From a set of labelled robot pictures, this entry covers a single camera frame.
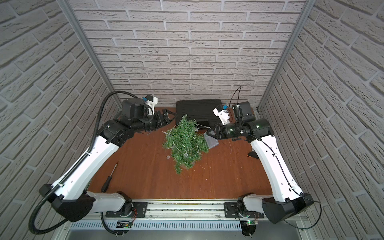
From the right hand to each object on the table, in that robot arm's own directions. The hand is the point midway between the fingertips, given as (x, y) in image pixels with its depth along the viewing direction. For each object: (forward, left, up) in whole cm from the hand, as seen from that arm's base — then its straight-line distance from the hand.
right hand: (212, 133), depth 67 cm
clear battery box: (-4, +1, -1) cm, 4 cm away
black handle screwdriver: (-9, +59, -30) cm, 66 cm away
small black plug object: (+3, -30, -31) cm, 43 cm away
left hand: (+6, +16, +7) cm, 18 cm away
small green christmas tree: (-5, +12, 0) cm, 13 cm away
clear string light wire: (-8, +13, -4) cm, 15 cm away
